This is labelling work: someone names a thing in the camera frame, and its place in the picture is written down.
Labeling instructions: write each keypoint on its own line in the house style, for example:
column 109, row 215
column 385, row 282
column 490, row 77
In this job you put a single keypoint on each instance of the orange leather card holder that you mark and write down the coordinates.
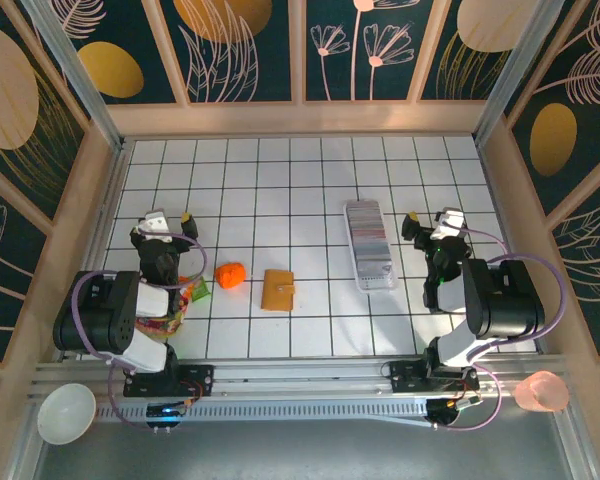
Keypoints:
column 277, row 291

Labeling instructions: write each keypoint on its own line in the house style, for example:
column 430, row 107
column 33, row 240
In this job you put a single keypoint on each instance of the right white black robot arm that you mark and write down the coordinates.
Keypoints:
column 505, row 305

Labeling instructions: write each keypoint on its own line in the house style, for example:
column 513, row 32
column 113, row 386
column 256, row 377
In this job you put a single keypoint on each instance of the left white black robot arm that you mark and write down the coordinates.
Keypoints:
column 95, row 315

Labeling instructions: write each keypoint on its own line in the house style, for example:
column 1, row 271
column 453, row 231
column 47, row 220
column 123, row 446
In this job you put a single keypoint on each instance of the row of assorted credit cards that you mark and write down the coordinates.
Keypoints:
column 367, row 235

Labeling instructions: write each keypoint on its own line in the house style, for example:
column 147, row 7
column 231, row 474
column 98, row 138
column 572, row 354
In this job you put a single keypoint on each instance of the clear plastic card tray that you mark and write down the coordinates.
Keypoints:
column 370, row 245

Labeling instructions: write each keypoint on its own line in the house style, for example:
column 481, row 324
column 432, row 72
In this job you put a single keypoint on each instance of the small green packet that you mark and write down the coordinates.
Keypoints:
column 199, row 291

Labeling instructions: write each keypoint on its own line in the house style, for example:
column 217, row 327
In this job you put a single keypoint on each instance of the orange plush ball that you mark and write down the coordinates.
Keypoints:
column 230, row 275

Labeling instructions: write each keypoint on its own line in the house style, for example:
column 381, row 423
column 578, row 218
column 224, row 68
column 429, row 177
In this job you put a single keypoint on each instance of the colourful snack bag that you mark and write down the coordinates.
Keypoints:
column 155, row 327

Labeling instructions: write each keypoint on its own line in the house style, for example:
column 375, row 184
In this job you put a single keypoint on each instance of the black controller board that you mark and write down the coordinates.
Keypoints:
column 165, row 415
column 450, row 411

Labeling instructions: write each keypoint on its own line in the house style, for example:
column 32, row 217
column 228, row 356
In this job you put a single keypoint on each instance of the pink plastic cup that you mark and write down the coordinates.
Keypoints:
column 540, row 392

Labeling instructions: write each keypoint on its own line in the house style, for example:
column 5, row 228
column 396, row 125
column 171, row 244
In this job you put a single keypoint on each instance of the white bowl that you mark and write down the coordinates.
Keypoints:
column 66, row 414

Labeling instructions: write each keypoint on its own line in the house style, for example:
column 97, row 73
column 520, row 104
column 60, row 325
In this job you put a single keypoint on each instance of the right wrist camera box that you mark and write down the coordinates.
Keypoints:
column 451, row 220

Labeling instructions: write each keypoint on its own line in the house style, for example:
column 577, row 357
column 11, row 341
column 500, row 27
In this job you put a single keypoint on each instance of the aluminium side rail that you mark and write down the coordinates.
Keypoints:
column 99, row 250
column 500, row 200

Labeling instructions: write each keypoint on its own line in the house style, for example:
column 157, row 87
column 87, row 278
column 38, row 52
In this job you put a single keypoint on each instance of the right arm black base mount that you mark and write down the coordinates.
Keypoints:
column 405, row 376

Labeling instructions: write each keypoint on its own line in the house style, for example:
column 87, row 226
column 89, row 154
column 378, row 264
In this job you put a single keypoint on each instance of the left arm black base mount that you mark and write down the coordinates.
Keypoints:
column 195, row 380

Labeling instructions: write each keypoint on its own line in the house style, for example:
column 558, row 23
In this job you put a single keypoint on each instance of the aluminium frame post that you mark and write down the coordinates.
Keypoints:
column 516, row 75
column 81, row 80

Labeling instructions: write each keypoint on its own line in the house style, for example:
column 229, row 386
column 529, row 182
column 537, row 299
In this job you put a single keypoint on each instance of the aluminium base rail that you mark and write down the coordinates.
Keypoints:
column 300, row 380

